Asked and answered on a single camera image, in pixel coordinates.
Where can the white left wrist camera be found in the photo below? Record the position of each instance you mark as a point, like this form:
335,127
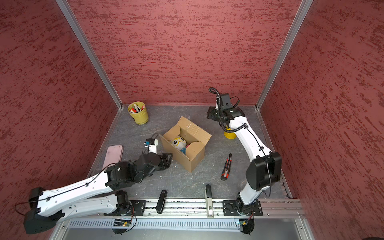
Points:
151,146

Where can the yellow-green pen holder cup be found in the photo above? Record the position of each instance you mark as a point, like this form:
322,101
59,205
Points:
138,112

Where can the brown cardboard express box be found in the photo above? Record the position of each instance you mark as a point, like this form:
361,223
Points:
196,138

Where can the left circuit board with wires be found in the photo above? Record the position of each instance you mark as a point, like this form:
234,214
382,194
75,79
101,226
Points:
121,226

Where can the white owl ball toy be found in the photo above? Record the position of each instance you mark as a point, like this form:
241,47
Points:
179,142

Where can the pink flat case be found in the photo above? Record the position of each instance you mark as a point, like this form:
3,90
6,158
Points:
114,154

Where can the aluminium corner post right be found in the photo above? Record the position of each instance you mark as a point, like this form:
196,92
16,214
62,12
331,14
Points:
291,35

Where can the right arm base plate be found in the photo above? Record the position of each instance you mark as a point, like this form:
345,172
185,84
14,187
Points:
229,208

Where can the yellow pencil cup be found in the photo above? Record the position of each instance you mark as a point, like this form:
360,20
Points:
230,136

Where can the red black utility knife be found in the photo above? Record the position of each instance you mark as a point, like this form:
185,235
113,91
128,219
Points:
226,171

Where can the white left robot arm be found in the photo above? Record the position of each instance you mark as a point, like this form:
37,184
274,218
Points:
103,193

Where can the black handle on rail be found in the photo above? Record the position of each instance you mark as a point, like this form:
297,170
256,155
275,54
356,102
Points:
161,202

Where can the circuit board with wires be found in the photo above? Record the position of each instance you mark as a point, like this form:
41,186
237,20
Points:
246,226
121,226

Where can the silver latch with black handle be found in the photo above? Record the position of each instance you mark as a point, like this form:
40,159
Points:
209,201

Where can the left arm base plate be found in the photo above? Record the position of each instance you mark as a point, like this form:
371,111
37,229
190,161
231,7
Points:
136,208

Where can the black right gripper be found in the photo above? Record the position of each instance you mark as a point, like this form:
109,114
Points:
210,113

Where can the aluminium corner post left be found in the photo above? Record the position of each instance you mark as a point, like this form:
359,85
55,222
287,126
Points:
75,26

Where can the aluminium front rail frame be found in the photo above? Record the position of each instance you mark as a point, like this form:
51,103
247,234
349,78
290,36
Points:
191,214

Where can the aluminium corner post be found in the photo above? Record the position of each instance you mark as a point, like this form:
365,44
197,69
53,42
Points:
291,35
75,26

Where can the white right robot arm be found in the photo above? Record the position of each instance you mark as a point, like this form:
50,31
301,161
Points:
265,166

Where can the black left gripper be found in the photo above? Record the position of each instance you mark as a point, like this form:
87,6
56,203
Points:
164,162

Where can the right circuit board with wires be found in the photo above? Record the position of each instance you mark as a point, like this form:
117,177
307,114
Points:
246,226

